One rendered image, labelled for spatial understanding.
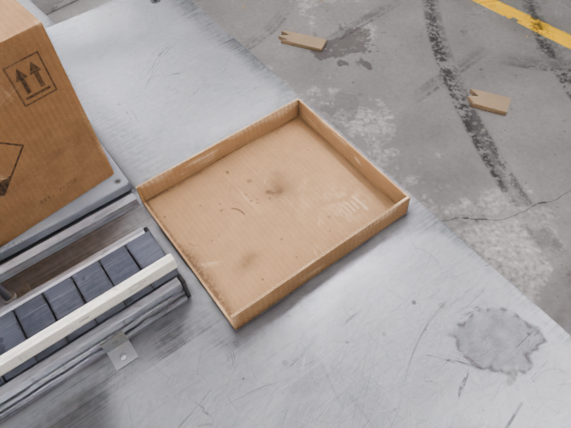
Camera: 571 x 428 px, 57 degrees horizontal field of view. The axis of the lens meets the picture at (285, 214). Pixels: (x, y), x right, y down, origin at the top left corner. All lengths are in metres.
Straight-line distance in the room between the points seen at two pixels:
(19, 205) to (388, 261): 0.51
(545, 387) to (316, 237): 0.34
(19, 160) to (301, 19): 1.97
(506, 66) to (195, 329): 1.97
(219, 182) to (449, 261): 0.36
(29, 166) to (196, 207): 0.23
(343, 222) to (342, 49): 1.69
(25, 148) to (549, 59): 2.16
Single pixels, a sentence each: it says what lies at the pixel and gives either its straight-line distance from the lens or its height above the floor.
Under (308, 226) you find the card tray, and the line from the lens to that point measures 0.76.
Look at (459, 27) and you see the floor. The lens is 2.60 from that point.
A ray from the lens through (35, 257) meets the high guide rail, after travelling 0.67.
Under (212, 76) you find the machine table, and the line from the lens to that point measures 1.00.
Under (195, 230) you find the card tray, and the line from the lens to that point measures 0.78.
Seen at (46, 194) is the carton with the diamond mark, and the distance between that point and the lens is 0.81.
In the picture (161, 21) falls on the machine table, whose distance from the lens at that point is 1.16.
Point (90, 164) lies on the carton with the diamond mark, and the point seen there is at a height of 0.90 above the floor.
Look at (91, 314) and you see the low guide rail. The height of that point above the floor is 0.91.
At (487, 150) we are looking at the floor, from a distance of 2.07.
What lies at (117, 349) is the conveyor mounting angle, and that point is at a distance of 0.72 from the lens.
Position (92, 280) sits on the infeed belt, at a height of 0.88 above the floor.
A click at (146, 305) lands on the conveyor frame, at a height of 0.88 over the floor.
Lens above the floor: 1.47
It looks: 55 degrees down
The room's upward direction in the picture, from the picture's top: 4 degrees counter-clockwise
